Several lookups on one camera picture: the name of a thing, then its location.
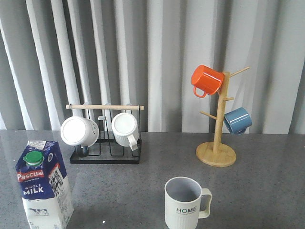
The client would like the white HOME cup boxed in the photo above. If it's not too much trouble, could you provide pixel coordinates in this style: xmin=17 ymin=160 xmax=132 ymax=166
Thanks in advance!
xmin=164 ymin=177 xmax=213 ymax=229

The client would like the blue white milk carton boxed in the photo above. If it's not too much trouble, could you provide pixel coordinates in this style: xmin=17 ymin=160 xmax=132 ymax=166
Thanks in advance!
xmin=16 ymin=140 xmax=74 ymax=229

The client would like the white ribbed mug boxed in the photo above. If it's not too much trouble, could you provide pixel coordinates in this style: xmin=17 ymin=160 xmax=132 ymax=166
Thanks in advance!
xmin=112 ymin=113 xmax=139 ymax=151

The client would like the orange mug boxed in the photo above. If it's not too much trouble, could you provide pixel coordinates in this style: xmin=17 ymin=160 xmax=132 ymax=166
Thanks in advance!
xmin=191 ymin=65 xmax=224 ymax=98

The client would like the wooden mug tree stand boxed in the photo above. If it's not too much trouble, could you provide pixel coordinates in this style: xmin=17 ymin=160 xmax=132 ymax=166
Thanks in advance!
xmin=196 ymin=66 xmax=250 ymax=167

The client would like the white smooth mug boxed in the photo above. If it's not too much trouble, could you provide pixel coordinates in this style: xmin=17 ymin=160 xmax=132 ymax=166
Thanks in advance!
xmin=61 ymin=116 xmax=99 ymax=147

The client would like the blue mug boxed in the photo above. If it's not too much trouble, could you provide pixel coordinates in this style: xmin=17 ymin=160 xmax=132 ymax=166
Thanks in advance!
xmin=224 ymin=107 xmax=252 ymax=135

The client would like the grey pleated curtain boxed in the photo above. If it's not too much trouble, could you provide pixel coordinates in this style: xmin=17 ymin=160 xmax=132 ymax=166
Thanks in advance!
xmin=0 ymin=0 xmax=305 ymax=134

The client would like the black wire mug rack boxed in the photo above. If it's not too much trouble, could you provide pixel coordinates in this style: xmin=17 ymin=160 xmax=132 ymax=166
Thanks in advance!
xmin=66 ymin=104 xmax=144 ymax=164

